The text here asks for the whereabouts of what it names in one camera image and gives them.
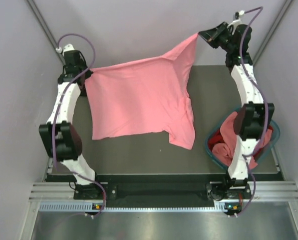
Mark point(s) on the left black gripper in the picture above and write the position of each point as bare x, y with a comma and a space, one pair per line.
88, 74

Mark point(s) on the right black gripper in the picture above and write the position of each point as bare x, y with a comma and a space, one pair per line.
211, 35

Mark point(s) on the pink t shirt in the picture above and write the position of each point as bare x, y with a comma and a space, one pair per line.
145, 96

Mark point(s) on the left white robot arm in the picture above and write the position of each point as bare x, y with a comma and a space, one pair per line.
60, 139

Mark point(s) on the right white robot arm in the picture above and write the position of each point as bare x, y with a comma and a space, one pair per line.
255, 114

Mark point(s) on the red shirt in basket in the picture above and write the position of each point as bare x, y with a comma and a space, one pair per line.
222, 137

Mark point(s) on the teal laundry basket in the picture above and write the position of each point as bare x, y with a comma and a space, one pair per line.
266, 149

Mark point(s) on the pink shirt in basket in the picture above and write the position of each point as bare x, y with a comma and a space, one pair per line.
224, 156

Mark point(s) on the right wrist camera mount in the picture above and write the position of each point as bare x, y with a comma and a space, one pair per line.
237, 19

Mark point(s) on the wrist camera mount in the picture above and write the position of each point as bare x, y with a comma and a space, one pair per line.
237, 19
66, 48

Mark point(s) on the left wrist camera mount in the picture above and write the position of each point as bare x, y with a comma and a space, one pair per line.
66, 48

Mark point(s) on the right aluminium corner post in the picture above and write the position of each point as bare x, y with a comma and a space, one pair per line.
273, 27

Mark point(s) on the aluminium corner post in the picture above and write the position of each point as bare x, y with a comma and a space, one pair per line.
273, 27
44, 26

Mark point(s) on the left aluminium corner post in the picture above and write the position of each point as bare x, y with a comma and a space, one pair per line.
44, 26

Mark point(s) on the slotted grey cable duct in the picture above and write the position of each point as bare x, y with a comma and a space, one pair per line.
93, 207

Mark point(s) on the aluminium frame rail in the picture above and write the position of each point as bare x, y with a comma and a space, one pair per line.
263, 191

